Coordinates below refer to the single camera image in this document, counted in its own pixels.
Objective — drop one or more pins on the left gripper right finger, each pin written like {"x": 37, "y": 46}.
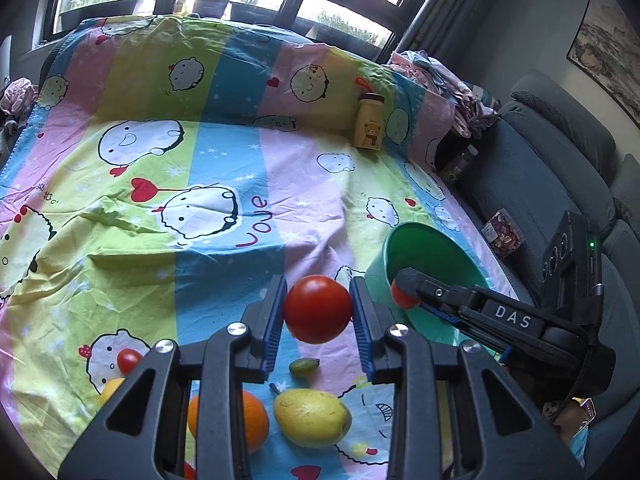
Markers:
{"x": 496, "y": 431}

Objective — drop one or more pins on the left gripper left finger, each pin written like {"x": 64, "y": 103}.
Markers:
{"x": 140, "y": 431}

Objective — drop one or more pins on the small green olive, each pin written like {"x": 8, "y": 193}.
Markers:
{"x": 304, "y": 367}

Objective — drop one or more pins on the red cherry tomato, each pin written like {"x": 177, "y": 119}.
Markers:
{"x": 317, "y": 309}

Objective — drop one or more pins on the yellow lemon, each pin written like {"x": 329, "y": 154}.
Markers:
{"x": 110, "y": 388}

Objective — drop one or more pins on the green plastic bowl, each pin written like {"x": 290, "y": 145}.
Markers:
{"x": 430, "y": 252}

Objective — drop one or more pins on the person's hand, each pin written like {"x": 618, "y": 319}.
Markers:
{"x": 570, "y": 418}

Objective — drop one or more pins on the orange fruit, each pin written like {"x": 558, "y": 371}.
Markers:
{"x": 256, "y": 420}

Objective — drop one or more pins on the yellow pear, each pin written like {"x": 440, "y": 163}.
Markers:
{"x": 310, "y": 418}

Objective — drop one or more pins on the snack packet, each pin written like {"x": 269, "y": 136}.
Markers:
{"x": 502, "y": 234}

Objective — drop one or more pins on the colourful cartoon bed sheet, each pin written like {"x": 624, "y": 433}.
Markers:
{"x": 169, "y": 168}

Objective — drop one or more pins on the dark grey sofa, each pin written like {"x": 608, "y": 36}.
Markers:
{"x": 546, "y": 154}

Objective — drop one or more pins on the dark jar by sofa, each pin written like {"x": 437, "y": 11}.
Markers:
{"x": 456, "y": 167}

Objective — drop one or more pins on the pile of patterned clothes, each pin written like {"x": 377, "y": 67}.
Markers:
{"x": 475, "y": 109}

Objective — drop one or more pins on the yellow bear bottle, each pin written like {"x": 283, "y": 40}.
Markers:
{"x": 369, "y": 126}

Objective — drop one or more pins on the framed landscape painting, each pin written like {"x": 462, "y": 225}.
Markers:
{"x": 606, "y": 48}

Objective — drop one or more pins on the pink crumpled cloth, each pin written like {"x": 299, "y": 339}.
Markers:
{"x": 17, "y": 97}

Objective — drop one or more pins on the black plant pot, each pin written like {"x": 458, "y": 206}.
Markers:
{"x": 210, "y": 8}

